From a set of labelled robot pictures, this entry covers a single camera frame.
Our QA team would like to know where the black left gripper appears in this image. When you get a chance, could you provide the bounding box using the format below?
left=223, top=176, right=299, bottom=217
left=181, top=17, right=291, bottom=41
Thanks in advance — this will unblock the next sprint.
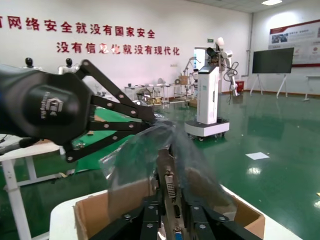
left=0, top=59, right=157, bottom=164

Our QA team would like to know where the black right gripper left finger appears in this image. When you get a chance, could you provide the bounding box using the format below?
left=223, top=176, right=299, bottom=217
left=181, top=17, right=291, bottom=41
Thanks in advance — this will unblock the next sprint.
left=88, top=196, right=167, bottom=240

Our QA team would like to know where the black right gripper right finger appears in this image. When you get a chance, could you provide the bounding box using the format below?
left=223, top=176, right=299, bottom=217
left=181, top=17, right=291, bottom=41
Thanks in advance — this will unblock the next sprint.
left=181, top=194, right=265, bottom=240

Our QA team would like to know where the graphics card with metal bracket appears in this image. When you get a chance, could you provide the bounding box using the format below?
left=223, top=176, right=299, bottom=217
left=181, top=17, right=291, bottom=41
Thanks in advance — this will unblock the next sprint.
left=153, top=147, right=186, bottom=240

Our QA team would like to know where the translucent antistatic bag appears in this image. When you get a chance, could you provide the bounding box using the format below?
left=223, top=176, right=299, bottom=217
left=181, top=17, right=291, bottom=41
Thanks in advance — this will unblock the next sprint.
left=99, top=117, right=238, bottom=221

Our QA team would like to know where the brown cardboard box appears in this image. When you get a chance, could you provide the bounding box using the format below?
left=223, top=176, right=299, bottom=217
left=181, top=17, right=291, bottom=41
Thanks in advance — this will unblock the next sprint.
left=71, top=174, right=266, bottom=240

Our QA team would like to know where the cluttered white shelf table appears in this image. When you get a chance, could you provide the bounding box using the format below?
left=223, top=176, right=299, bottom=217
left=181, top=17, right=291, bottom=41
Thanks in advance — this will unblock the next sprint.
left=124, top=82, right=200, bottom=109

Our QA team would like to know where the white humanoid robot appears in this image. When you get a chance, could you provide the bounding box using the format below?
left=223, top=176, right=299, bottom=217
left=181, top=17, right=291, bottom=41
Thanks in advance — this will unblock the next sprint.
left=57, top=57, right=81, bottom=75
left=21, top=56, right=43, bottom=70

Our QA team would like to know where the white paper sheet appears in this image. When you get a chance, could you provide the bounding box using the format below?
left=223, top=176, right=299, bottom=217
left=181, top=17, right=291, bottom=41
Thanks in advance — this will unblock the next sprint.
left=245, top=151, right=271, bottom=161

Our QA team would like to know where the white mobile kiosk robot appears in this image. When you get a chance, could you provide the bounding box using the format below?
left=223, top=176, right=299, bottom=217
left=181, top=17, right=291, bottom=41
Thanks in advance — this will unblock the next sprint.
left=184, top=36, right=245, bottom=142

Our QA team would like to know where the black screen on white stand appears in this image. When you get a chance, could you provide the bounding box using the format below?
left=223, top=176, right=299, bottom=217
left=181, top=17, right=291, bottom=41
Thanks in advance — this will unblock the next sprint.
left=249, top=46, right=296, bottom=99

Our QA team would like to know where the white folding table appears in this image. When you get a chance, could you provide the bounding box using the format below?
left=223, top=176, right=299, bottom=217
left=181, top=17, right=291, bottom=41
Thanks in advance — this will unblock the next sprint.
left=303, top=74, right=320, bottom=102

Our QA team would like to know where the red-framed icon poster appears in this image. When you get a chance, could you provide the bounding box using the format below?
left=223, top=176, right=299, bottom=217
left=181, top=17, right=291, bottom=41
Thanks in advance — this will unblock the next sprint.
left=268, top=19, right=320, bottom=68

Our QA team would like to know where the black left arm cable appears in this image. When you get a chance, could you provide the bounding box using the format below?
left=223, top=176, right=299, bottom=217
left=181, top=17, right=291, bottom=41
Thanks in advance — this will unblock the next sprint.
left=0, top=136, right=61, bottom=157

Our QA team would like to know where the white table frame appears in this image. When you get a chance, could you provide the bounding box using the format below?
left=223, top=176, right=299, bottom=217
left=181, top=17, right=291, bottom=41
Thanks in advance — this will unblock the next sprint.
left=0, top=146, right=63, bottom=240

